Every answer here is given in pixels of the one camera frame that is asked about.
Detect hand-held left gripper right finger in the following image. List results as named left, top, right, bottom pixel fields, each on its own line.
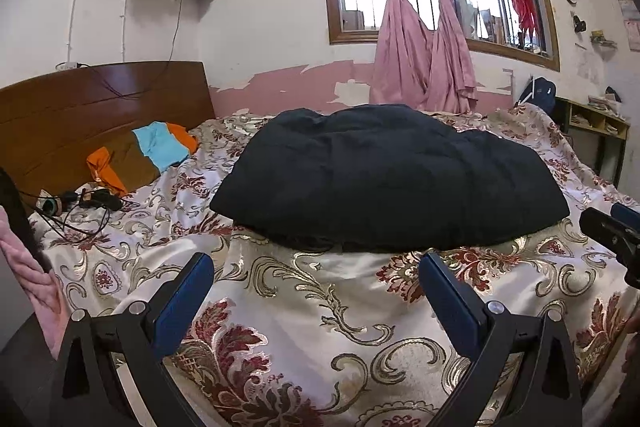
left=417, top=252, right=583, bottom=427

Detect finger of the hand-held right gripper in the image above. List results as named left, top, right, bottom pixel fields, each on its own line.
left=611, top=203, right=640, bottom=230
left=579, top=207, right=640, bottom=253

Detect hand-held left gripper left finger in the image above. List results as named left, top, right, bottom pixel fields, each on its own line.
left=50, top=252, right=216, bottom=427

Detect black padded jacket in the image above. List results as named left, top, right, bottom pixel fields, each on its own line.
left=209, top=103, right=571, bottom=253

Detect wooden desk shelf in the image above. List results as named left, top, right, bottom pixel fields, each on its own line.
left=552, top=97, right=632, bottom=188

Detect floral satin bedspread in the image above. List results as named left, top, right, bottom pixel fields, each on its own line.
left=27, top=102, right=640, bottom=427

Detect dark blue backpack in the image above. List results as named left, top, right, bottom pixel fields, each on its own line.
left=520, top=77, right=557, bottom=115

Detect pink fleece garment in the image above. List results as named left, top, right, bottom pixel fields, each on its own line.
left=0, top=207, right=68, bottom=358

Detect orange blue brown cloth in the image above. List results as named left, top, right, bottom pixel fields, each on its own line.
left=86, top=122, right=198, bottom=198

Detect wooden headboard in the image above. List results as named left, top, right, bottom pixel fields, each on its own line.
left=0, top=61, right=217, bottom=202

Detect red hanging garment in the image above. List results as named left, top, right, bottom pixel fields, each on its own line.
left=509, top=0, right=537, bottom=32

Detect black cables and headphones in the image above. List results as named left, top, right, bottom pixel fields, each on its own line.
left=34, top=187, right=141, bottom=238

